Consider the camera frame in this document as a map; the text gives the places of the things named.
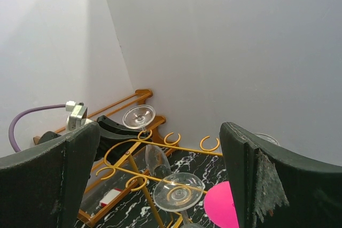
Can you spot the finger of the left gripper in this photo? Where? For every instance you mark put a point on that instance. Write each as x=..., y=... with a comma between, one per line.
x=107, y=148
x=113, y=132

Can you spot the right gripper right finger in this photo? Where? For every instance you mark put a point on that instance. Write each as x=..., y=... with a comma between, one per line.
x=274, y=187

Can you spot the pink plastic wine glass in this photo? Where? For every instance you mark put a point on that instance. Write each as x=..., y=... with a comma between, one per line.
x=219, y=206

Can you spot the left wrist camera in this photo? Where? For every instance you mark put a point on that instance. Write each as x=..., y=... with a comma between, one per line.
x=77, y=113

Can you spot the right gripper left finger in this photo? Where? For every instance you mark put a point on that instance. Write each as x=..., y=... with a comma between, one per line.
x=43, y=186

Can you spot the clear large wine glass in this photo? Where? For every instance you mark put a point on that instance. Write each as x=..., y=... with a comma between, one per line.
x=267, y=138

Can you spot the clear champagne flute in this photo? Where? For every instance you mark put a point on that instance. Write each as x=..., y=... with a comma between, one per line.
x=139, y=118

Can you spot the clear short wine glass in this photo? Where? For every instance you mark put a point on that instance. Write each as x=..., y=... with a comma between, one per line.
x=179, y=192

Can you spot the gold metal wine glass rack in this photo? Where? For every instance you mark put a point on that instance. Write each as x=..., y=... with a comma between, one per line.
x=137, y=175

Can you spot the orange wooden stepped shelf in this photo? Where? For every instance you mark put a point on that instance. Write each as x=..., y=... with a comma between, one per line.
x=89, y=215

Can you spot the red white small box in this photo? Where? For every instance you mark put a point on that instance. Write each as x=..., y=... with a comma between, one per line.
x=109, y=197

